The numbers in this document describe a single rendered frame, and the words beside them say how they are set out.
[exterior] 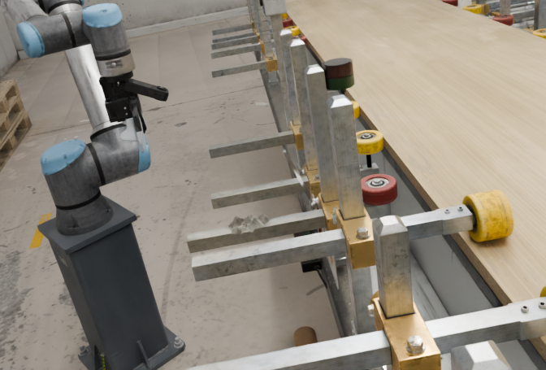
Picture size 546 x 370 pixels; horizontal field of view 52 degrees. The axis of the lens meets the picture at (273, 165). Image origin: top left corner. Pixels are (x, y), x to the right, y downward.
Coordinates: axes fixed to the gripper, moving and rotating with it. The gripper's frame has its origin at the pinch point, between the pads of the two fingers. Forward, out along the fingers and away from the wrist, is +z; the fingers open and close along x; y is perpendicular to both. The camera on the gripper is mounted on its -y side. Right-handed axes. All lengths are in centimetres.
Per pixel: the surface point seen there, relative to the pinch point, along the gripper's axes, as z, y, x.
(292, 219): 8, -30, 45
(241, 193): 11.8, -21.6, 19.8
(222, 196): 11.7, -16.7, 18.9
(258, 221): 6, -23, 45
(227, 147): 8.8, -21.4, -5.3
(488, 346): -19, -33, 115
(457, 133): 4, -75, 31
